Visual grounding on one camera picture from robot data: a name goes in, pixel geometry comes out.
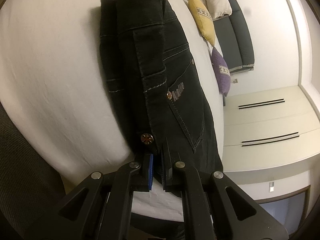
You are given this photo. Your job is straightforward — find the black denim pants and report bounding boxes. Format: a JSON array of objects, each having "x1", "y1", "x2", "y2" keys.
[{"x1": 100, "y1": 0, "x2": 223, "y2": 182}]

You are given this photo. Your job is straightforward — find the black office chair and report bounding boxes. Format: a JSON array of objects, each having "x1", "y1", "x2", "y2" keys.
[{"x1": 1, "y1": 108, "x2": 66, "y2": 239}]

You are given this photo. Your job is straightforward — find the white wardrobe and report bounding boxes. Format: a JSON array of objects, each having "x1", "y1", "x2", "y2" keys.
[{"x1": 222, "y1": 86, "x2": 319, "y2": 184}]

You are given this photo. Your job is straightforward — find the purple throw pillow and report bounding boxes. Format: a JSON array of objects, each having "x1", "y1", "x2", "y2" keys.
[{"x1": 210, "y1": 47, "x2": 231, "y2": 96}]

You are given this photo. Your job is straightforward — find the white bed mattress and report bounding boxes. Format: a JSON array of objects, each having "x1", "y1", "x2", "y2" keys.
[{"x1": 0, "y1": 0, "x2": 226, "y2": 222}]

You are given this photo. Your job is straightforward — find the dark grey headboard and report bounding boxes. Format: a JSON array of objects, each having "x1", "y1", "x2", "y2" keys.
[{"x1": 214, "y1": 0, "x2": 255, "y2": 74}]

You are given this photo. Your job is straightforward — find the yellow throw pillow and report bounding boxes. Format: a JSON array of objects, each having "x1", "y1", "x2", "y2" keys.
[{"x1": 188, "y1": 0, "x2": 215, "y2": 47}]

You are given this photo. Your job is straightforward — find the white wall socket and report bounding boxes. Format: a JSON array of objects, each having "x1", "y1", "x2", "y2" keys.
[{"x1": 269, "y1": 181, "x2": 274, "y2": 193}]

